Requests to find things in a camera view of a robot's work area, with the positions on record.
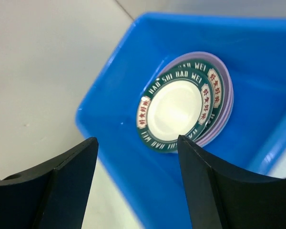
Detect green rimmed white plate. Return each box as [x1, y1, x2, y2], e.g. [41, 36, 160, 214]
[172, 58, 225, 141]
[136, 67, 214, 153]

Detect blue plastic bin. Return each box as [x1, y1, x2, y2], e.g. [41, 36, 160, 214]
[76, 12, 286, 229]

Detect purple plate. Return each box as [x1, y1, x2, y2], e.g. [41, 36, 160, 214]
[159, 52, 234, 147]

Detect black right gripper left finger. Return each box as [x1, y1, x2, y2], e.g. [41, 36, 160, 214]
[0, 137, 99, 229]

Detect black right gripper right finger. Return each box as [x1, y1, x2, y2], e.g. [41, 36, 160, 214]
[177, 135, 286, 229]

